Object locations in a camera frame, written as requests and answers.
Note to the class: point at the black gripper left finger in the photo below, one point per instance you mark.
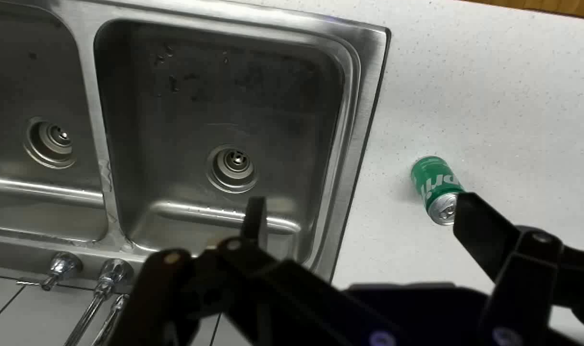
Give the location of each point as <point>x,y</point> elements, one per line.
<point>266,288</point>

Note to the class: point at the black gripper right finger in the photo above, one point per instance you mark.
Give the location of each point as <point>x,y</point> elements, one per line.
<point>524,269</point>

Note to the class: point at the green soda can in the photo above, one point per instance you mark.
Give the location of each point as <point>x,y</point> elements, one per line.
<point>435,181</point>

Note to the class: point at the stainless steel double sink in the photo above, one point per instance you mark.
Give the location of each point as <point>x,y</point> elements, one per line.
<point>178,96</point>

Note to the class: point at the round metal drain strainer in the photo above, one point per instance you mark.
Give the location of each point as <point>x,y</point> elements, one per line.
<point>235,167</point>
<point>51,142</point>

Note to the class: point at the chrome gooseneck faucet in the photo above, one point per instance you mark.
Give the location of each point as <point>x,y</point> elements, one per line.
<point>112,273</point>

